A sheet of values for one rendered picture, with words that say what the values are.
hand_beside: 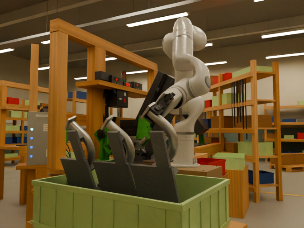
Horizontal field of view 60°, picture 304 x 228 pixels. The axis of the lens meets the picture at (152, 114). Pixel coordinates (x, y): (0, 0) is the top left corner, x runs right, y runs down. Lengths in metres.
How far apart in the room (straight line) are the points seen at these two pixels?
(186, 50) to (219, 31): 8.58
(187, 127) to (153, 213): 0.87
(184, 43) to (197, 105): 0.50
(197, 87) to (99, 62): 1.46
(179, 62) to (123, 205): 0.60
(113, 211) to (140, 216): 0.09
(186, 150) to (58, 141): 0.91
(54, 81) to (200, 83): 1.25
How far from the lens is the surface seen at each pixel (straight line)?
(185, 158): 1.54
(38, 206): 1.09
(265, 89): 11.10
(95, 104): 2.23
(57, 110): 1.95
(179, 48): 1.13
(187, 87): 0.98
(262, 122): 4.78
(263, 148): 4.80
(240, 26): 9.60
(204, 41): 1.39
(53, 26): 2.11
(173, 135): 0.81
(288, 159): 8.79
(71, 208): 0.95
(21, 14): 8.79
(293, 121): 10.44
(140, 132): 2.22
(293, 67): 11.24
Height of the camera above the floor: 1.14
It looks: 4 degrees up
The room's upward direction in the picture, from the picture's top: straight up
